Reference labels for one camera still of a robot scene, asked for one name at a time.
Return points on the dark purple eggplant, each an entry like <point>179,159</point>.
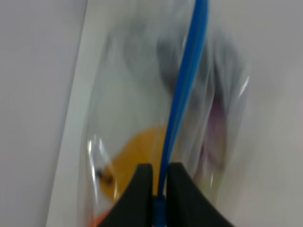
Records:
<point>214,109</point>

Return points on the clear zip bag blue seal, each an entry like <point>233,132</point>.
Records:
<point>151,53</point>

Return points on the yellow pear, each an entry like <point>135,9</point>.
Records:
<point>144,147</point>

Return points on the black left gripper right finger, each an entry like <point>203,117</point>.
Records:
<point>186,206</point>

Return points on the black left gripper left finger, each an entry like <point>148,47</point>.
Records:
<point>134,208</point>

